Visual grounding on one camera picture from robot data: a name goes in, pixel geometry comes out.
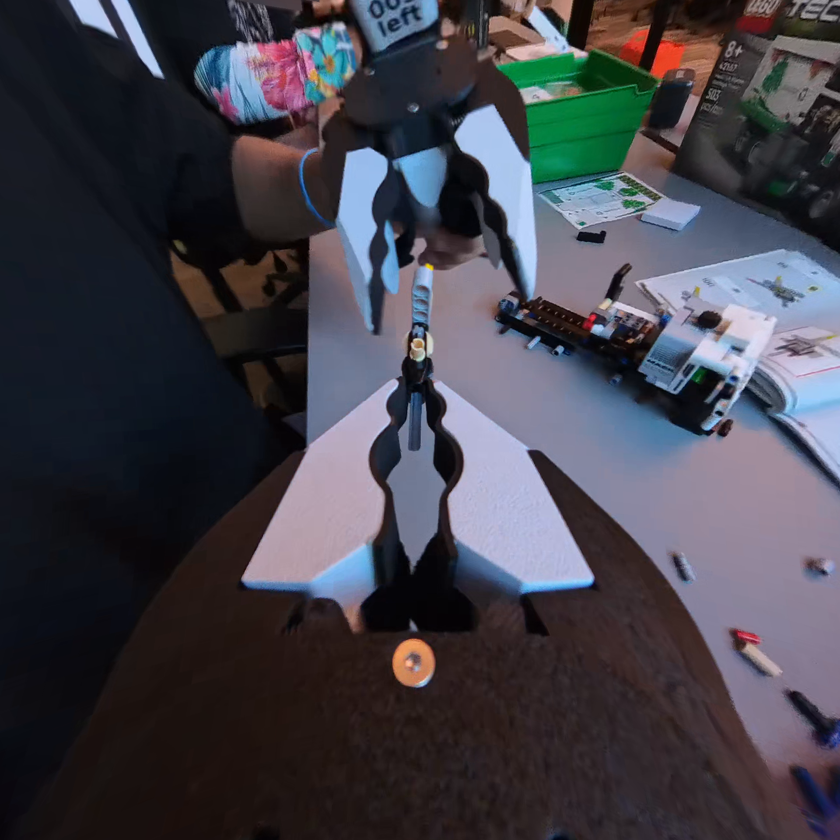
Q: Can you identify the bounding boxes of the green plastic bin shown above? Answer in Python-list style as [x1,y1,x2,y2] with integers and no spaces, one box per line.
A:
[495,49,660,185]

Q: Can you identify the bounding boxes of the sticker sheet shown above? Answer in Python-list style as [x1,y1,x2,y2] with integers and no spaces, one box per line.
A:
[538,172,664,229]

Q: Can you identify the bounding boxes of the person's left forearm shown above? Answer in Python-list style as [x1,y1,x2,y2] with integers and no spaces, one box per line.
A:
[230,134,339,240]

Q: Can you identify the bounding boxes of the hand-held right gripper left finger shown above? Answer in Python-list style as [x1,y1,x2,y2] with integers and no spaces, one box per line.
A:
[240,377,404,632]

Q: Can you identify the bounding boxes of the black framed marker sign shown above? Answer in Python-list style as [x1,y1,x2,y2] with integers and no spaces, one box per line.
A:
[56,0,166,81]

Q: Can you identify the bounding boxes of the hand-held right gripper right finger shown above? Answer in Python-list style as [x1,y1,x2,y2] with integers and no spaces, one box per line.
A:
[425,379,596,627]

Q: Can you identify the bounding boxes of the open instruction booklet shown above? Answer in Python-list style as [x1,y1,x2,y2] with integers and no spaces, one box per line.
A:
[637,249,840,488]

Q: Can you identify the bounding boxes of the black lego set box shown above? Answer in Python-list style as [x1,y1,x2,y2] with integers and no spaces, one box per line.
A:
[672,0,840,245]

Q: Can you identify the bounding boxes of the small white box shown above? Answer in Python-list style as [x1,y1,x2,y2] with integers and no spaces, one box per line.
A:
[642,197,701,231]

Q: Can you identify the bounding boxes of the white black lego truck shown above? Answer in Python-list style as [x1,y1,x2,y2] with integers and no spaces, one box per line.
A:
[495,262,778,437]

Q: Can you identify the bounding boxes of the dark cup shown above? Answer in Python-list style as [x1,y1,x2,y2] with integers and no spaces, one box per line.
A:
[650,69,695,130]

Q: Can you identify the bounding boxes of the grey black lego gear assembly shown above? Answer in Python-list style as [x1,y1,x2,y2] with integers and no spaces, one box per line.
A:
[400,262,437,452]

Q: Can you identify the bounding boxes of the scattered small lego pieces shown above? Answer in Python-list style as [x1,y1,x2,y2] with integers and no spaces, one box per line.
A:
[669,551,840,834]

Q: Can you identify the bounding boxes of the blue wristband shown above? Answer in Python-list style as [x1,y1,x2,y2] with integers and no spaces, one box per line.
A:
[298,147,336,229]

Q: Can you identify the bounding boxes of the black mesh office chair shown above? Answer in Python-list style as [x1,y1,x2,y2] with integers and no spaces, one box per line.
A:
[171,239,309,427]

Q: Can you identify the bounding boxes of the person's left hand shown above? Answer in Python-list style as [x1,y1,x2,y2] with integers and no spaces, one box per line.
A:
[413,226,491,273]

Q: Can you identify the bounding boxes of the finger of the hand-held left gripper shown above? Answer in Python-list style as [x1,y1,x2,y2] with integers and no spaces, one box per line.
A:
[454,104,539,301]
[335,146,403,336]

